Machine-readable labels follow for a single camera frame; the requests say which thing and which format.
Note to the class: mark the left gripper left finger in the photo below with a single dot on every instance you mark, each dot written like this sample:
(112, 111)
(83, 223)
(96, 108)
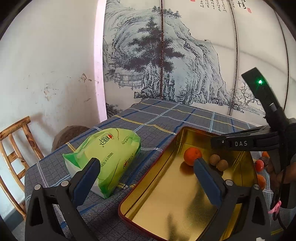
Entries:
(42, 222)

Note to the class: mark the blue plaid tablecloth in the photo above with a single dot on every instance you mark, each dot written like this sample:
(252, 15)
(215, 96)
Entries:
(157, 122)

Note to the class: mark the red gold metal tin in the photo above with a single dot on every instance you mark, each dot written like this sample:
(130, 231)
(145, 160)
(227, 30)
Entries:
(168, 203)

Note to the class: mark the green tissue pack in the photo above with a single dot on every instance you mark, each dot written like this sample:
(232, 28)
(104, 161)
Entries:
(115, 148)

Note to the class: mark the grey round stone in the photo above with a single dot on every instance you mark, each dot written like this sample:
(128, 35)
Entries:
(67, 134)

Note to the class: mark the landscape painted sliding screen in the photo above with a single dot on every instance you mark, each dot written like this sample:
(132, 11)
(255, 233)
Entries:
(194, 53)

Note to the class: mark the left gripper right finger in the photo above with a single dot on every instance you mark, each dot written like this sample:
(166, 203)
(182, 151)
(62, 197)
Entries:
(253, 220)

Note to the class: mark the orange tangerine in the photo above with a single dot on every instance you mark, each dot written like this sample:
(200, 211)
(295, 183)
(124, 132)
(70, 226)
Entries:
(265, 154)
(191, 154)

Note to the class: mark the dark passion fruit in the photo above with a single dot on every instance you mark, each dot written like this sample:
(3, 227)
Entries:
(265, 160)

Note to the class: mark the red tomato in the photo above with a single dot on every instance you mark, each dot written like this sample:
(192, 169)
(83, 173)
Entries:
(259, 166)

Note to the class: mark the orange persimmon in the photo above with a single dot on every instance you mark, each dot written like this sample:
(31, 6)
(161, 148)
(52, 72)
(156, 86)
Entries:
(261, 181)

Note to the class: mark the person right hand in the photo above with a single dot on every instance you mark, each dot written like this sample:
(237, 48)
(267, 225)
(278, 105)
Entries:
(275, 179)

